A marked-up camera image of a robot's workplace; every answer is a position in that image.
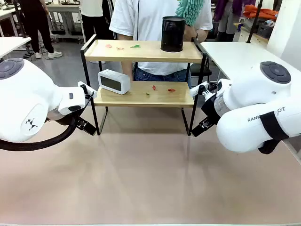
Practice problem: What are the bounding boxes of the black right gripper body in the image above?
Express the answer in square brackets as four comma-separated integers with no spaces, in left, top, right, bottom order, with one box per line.
[200,92,222,127]

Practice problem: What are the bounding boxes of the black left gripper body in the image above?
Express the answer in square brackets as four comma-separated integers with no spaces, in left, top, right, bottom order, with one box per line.
[46,107,82,128]

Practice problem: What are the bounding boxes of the white digital alarm clock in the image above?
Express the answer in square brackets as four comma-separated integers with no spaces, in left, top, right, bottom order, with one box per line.
[97,69,131,96]

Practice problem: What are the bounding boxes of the teal microfibre duster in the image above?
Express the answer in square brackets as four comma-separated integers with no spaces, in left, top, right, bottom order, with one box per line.
[174,0,206,27]

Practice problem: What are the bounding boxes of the person's left forearm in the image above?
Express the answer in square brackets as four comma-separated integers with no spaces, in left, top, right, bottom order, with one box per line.
[197,29,209,42]

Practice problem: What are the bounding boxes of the person's right forearm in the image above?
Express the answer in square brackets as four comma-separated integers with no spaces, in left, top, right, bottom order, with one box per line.
[117,32,134,82]

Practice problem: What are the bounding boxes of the two-tier wood metal shelf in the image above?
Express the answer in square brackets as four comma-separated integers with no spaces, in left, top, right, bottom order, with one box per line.
[80,34,210,137]

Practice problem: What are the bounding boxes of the person's left hand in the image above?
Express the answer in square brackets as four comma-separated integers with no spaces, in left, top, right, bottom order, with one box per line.
[182,24,198,43]

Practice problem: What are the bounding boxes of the black folding chair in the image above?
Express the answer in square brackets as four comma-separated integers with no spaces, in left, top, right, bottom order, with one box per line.
[190,53,213,83]

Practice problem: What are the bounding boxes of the black mesh pen holder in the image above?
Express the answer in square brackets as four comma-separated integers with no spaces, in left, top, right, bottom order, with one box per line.
[160,16,187,53]

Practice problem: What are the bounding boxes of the small white side table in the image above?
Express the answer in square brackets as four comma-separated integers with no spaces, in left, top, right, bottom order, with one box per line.
[0,36,32,59]

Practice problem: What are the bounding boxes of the bystander in purple top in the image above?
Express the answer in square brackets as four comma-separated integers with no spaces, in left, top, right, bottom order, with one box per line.
[214,0,256,43]

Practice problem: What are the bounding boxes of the grey plastic crate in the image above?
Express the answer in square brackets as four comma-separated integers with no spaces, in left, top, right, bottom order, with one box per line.
[257,19,276,40]

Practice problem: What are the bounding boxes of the bystander in black clothes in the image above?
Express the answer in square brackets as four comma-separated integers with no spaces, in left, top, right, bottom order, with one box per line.
[18,0,63,59]

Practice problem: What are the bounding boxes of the person in white t-shirt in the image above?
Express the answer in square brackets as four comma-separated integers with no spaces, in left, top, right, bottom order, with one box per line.
[109,0,214,89]

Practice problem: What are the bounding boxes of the grey background workbench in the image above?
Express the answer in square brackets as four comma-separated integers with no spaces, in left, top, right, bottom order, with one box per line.
[45,0,87,44]

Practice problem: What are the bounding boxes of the bystander in white top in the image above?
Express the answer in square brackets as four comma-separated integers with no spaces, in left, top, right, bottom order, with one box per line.
[80,0,114,65]

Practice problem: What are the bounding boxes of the orange cloth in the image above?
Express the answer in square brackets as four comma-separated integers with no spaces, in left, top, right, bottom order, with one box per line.
[242,4,279,21]

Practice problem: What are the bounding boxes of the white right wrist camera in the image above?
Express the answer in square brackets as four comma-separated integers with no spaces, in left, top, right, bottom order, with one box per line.
[189,81,218,97]

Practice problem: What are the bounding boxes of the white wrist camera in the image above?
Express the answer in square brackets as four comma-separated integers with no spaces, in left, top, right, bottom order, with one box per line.
[77,81,98,100]
[189,81,218,97]

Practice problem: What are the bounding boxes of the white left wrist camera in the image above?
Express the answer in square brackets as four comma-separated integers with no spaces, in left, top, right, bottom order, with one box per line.
[77,81,98,100]

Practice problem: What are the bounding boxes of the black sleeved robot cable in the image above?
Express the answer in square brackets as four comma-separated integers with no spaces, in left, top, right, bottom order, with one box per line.
[0,114,79,152]

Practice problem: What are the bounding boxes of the black strap on robot arm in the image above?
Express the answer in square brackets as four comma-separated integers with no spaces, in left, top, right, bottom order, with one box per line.
[258,112,291,155]

